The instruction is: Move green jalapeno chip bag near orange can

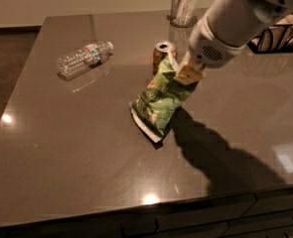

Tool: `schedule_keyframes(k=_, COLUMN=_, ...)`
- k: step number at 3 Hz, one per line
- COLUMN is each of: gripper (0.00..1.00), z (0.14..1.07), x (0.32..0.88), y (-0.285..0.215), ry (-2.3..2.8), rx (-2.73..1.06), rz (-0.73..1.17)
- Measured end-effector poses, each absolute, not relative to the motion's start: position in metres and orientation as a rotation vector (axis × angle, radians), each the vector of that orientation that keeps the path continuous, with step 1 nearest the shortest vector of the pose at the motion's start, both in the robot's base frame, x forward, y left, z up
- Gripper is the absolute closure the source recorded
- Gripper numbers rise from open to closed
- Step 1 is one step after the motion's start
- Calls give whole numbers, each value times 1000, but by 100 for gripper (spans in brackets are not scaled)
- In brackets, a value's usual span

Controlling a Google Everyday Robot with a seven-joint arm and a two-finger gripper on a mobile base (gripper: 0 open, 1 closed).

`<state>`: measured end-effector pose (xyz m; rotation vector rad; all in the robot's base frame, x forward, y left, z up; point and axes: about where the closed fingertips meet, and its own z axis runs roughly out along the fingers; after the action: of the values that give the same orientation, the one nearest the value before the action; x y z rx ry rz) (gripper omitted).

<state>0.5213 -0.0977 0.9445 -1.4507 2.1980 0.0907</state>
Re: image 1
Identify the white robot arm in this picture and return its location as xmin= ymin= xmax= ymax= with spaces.
xmin=174 ymin=0 xmax=293 ymax=85

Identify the clear cup with straws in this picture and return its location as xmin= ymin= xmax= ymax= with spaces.
xmin=170 ymin=0 xmax=198 ymax=28

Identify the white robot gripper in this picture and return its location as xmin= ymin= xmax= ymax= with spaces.
xmin=168 ymin=14 xmax=245 ymax=85

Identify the green jalapeno chip bag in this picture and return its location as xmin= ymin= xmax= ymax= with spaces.
xmin=130 ymin=58 xmax=197 ymax=143

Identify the black wire condiment basket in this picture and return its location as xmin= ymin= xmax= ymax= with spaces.
xmin=248 ymin=15 xmax=293 ymax=54

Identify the orange soda can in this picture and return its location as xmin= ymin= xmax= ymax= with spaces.
xmin=153 ymin=41 xmax=177 ymax=75

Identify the clear plastic water bottle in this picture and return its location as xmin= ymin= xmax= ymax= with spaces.
xmin=57 ymin=41 xmax=114 ymax=81

